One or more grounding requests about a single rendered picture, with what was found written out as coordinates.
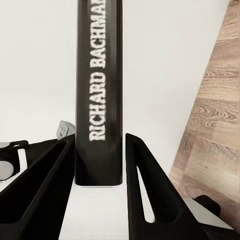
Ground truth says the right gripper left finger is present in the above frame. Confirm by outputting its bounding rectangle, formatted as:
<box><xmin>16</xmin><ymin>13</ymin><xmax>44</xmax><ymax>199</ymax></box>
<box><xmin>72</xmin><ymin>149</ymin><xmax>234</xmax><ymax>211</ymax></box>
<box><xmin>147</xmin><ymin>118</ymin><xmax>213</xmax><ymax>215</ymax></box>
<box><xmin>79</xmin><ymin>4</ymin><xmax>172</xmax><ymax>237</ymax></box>
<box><xmin>0</xmin><ymin>134</ymin><xmax>75</xmax><ymax>240</ymax></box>

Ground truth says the hardback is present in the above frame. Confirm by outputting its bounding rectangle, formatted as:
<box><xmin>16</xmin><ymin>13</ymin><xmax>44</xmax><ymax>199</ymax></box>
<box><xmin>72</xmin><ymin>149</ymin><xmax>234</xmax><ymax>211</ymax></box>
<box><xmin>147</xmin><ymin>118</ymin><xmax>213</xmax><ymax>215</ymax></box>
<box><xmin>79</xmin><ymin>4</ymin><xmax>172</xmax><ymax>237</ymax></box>
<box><xmin>74</xmin><ymin>0</ymin><xmax>123</xmax><ymax>187</ymax></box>

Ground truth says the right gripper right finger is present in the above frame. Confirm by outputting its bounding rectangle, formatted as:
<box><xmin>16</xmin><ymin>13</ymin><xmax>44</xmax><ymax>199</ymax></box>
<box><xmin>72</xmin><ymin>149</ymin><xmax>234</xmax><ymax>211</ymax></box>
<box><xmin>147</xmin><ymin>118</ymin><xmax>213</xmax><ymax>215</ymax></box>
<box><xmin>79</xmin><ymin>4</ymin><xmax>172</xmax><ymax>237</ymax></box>
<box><xmin>125</xmin><ymin>133</ymin><xmax>210</xmax><ymax>240</ymax></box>

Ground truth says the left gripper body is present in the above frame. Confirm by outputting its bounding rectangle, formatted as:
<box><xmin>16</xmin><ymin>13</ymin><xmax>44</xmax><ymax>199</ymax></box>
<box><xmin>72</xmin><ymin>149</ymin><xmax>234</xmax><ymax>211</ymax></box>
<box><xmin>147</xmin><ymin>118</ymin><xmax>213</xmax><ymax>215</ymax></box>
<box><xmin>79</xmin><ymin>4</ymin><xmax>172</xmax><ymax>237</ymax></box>
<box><xmin>42</xmin><ymin>138</ymin><xmax>59</xmax><ymax>152</ymax></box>

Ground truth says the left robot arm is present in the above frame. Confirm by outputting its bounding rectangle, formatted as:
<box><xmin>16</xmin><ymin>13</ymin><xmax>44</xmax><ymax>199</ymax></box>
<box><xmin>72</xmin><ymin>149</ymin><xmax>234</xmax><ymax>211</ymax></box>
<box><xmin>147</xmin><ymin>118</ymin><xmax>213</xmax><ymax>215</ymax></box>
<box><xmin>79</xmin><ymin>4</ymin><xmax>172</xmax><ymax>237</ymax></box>
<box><xmin>0</xmin><ymin>120</ymin><xmax>75</xmax><ymax>181</ymax></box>

